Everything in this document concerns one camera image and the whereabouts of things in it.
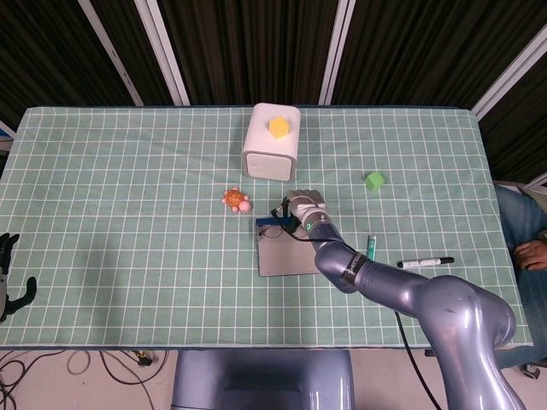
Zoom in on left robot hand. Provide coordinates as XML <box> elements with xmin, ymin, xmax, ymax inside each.
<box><xmin>0</xmin><ymin>232</ymin><xmax>38</xmax><ymax>324</ymax></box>

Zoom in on white cube cabinet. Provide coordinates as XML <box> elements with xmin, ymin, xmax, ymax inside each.
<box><xmin>241</xmin><ymin>102</ymin><xmax>302</xmax><ymax>184</ymax></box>

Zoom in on white blue board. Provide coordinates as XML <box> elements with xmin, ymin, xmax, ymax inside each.
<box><xmin>0</xmin><ymin>119</ymin><xmax>17</xmax><ymax>151</ymax></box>

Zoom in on black pleated curtain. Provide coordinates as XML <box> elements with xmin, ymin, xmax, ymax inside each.
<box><xmin>0</xmin><ymin>0</ymin><xmax>547</xmax><ymax>185</ymax></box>

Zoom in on white marker black cap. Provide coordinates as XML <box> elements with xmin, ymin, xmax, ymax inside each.
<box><xmin>397</xmin><ymin>255</ymin><xmax>456</xmax><ymax>270</ymax></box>

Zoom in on thin metal eyeglasses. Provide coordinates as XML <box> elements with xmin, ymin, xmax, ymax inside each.
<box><xmin>257</xmin><ymin>225</ymin><xmax>307</xmax><ymax>240</ymax></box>

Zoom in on blue pencil case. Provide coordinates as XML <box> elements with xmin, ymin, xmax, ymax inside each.
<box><xmin>255</xmin><ymin>216</ymin><xmax>321</xmax><ymax>278</ymax></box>

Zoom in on green checked tablecloth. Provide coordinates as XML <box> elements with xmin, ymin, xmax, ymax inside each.
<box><xmin>0</xmin><ymin>105</ymin><xmax>535</xmax><ymax>350</ymax></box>

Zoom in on person's leg in jeans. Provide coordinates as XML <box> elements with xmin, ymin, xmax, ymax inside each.
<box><xmin>493</xmin><ymin>182</ymin><xmax>547</xmax><ymax>369</ymax></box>

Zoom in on blue-grey robot torso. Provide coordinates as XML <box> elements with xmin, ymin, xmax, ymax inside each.
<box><xmin>170</xmin><ymin>348</ymin><xmax>356</xmax><ymax>410</ymax></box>

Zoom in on white frame post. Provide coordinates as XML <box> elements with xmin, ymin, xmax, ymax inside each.
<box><xmin>319</xmin><ymin>0</ymin><xmax>356</xmax><ymax>106</ymax></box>
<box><xmin>78</xmin><ymin>0</ymin><xmax>144</xmax><ymax>107</ymax></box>
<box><xmin>134</xmin><ymin>0</ymin><xmax>191</xmax><ymax>106</ymax></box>
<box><xmin>473</xmin><ymin>32</ymin><xmax>547</xmax><ymax>120</ymax></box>

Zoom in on pink orange turtle toy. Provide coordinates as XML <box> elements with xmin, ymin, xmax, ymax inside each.
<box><xmin>221</xmin><ymin>186</ymin><xmax>254</xmax><ymax>214</ymax></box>

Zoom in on bystander's bare hand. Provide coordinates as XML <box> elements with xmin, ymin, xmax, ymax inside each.
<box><xmin>515</xmin><ymin>240</ymin><xmax>547</xmax><ymax>271</ymax></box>

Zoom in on yellow foam cube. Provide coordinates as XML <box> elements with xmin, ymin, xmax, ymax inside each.
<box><xmin>268</xmin><ymin>115</ymin><xmax>291</xmax><ymax>141</ymax></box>

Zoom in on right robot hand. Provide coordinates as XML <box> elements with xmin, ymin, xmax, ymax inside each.
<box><xmin>281</xmin><ymin>189</ymin><xmax>328</xmax><ymax>223</ymax></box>

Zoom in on black floor cable bundle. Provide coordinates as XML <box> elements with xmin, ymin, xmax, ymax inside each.
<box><xmin>0</xmin><ymin>352</ymin><xmax>27</xmax><ymax>410</ymax></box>

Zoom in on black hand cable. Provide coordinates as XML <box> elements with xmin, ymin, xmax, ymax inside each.
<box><xmin>269</xmin><ymin>203</ymin><xmax>448</xmax><ymax>410</ymax></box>

